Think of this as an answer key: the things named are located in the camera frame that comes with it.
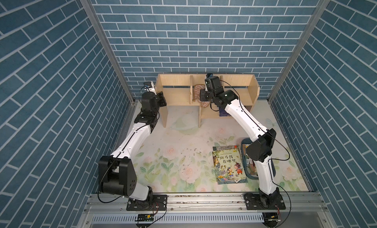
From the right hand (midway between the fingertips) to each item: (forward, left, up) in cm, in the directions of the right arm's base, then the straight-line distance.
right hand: (203, 92), depth 86 cm
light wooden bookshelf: (+4, +13, -2) cm, 13 cm away
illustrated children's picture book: (-31, -17, -28) cm, 46 cm away
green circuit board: (-60, +25, -32) cm, 72 cm away
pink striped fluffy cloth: (-9, +4, +6) cm, 11 cm away
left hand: (-5, +22, +3) cm, 23 cm away
